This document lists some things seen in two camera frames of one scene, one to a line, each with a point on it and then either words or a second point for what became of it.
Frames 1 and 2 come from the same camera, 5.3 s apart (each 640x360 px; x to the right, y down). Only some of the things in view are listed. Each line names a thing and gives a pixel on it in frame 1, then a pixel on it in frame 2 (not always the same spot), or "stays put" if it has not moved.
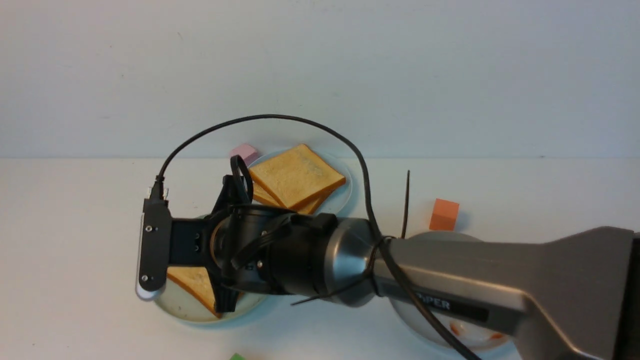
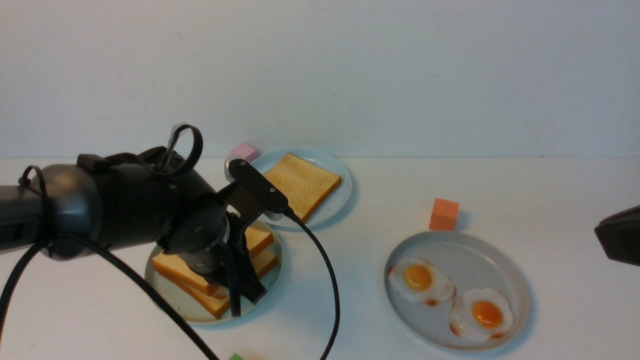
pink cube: (247, 152) stays put
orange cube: (444, 215) stays put
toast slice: (298, 175) → (173, 266)
